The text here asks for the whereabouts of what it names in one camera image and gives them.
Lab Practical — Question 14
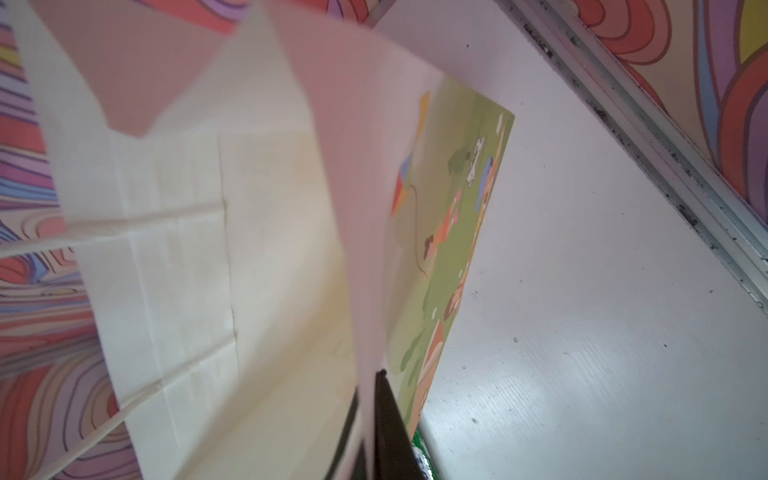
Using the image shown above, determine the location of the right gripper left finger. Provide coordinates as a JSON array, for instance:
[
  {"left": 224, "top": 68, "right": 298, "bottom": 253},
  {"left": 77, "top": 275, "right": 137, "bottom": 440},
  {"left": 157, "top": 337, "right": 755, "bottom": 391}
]
[{"left": 324, "top": 390, "right": 367, "bottom": 480}]

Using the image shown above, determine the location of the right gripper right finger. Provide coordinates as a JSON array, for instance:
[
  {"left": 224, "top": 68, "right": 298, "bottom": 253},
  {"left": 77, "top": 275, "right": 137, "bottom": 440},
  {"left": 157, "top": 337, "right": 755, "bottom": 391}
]
[{"left": 374, "top": 370, "right": 425, "bottom": 480}]

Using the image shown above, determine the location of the illustrated paper gift bag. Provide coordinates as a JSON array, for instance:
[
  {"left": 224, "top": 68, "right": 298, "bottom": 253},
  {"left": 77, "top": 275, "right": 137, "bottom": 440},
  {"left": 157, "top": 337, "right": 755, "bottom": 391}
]
[{"left": 1, "top": 1, "right": 514, "bottom": 479}]

